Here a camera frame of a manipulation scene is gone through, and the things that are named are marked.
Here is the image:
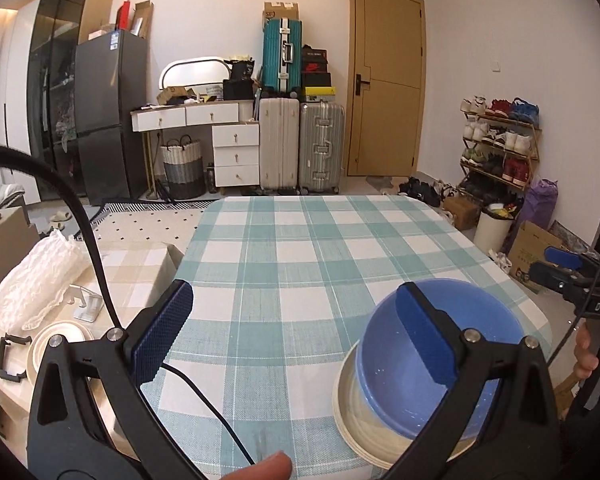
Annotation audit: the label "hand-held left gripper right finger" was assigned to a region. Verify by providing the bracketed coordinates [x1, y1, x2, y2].
[380, 281, 563, 480]

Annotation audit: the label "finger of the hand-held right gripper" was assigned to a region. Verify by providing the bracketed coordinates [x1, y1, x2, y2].
[528, 261, 587, 297]
[544, 246, 600, 277]

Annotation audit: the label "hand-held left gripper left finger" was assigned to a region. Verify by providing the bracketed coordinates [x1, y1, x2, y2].
[27, 280, 206, 480]

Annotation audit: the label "cream plate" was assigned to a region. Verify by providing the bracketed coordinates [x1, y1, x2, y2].
[331, 355, 476, 471]
[337, 347, 481, 463]

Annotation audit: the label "stack of cream plates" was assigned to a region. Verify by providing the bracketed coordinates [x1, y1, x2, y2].
[30, 320, 111, 401]

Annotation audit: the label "person's right hand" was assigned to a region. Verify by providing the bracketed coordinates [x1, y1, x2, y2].
[574, 321, 600, 380]

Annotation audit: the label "person's left hand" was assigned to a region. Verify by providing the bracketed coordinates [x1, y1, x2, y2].
[215, 451, 294, 480]

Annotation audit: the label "silver foil sheet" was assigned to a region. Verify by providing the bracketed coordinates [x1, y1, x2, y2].
[550, 220, 590, 257]

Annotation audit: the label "large printed cardboard box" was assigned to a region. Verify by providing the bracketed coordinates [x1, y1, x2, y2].
[507, 220, 565, 294]

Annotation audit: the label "white sneaker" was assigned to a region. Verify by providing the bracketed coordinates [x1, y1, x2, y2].
[487, 249, 512, 273]

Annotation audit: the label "purple bag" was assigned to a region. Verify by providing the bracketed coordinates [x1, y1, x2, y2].
[517, 178, 559, 232]

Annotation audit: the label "white trash bin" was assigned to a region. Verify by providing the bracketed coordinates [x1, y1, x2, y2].
[474, 204, 516, 253]

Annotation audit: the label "silver metal stand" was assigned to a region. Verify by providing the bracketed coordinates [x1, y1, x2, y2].
[71, 285, 104, 322]

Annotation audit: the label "metal shoe rack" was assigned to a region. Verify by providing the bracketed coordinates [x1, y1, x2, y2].
[459, 95, 542, 193]

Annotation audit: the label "small brown cardboard box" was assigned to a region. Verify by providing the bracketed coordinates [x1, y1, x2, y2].
[442, 195, 482, 231]

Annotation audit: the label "white dotted floor mat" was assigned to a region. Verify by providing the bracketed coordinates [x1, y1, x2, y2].
[77, 207, 216, 256]

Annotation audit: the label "rows of shoes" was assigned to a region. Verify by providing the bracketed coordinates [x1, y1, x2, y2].
[460, 96, 541, 186]

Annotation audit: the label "teal checked tablecloth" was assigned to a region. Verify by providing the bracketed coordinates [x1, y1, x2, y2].
[140, 194, 553, 480]

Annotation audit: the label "pile of dark sneakers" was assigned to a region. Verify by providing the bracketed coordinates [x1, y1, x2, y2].
[397, 176, 463, 208]

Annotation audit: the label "white padded bundle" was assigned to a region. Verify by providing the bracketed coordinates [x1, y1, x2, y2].
[0, 230, 90, 332]

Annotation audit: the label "grey door mat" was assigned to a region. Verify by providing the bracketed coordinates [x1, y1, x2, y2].
[365, 175, 397, 193]

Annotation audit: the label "woven laundry basket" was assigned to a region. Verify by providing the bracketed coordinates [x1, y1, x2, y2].
[161, 136, 206, 201]

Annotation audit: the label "beige cabinet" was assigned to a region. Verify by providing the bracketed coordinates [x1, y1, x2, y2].
[0, 205, 41, 301]

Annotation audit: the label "white dresser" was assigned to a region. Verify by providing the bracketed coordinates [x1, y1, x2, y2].
[131, 101, 261, 188]

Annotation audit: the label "grey sofa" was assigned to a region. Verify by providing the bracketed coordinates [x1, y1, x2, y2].
[0, 184, 27, 211]

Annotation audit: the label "wooden door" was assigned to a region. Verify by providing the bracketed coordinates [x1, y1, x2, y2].
[347, 0, 426, 178]

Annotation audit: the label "silver suitcase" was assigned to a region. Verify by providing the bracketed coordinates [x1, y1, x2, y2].
[299, 101, 346, 196]

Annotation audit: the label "white suitcase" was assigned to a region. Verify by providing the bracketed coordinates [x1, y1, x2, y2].
[257, 91, 301, 196]

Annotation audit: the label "dark grey refrigerator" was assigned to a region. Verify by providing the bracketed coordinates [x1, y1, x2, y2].
[74, 29, 150, 206]

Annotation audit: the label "open cardboard box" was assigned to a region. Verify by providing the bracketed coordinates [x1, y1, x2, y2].
[157, 86, 186, 106]

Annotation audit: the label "oval mirror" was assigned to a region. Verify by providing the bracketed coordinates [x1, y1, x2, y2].
[160, 56, 236, 103]

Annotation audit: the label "black bag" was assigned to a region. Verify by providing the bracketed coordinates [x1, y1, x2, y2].
[223, 60, 257, 101]

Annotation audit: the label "stack of shoe boxes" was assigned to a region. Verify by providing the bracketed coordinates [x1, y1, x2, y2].
[300, 45, 338, 103]

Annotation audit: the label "dark glass cabinet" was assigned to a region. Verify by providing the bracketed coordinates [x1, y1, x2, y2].
[27, 0, 116, 201]

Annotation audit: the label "teal suitcase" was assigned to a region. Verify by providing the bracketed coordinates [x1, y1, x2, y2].
[261, 17, 303, 98]

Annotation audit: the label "tall brown cardboard box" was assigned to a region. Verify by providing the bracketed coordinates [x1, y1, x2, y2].
[134, 1, 156, 39]

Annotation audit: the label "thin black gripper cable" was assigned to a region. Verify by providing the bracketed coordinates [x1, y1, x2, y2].
[545, 230, 600, 368]

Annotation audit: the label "black plastic bracket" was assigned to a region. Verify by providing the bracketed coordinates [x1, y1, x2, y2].
[0, 332, 35, 384]

